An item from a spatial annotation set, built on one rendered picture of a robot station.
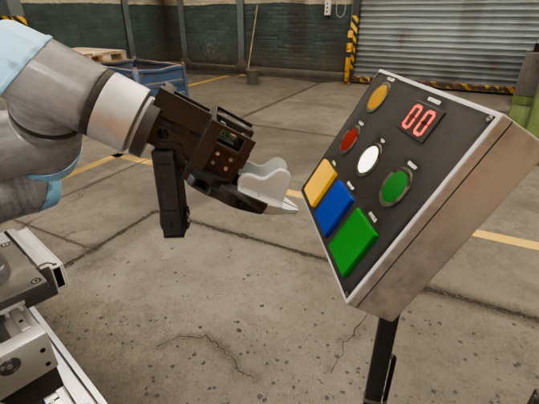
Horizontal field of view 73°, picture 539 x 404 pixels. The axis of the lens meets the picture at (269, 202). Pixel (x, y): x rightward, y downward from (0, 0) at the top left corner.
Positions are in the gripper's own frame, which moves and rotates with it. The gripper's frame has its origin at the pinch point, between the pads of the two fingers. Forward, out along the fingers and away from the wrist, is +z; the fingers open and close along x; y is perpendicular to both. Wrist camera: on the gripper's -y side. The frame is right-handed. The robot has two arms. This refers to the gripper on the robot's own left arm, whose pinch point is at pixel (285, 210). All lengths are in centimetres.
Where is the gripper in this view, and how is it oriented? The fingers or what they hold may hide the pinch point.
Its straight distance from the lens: 47.2
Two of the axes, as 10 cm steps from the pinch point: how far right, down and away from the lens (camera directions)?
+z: 8.6, 4.1, 3.1
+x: -0.9, -4.7, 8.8
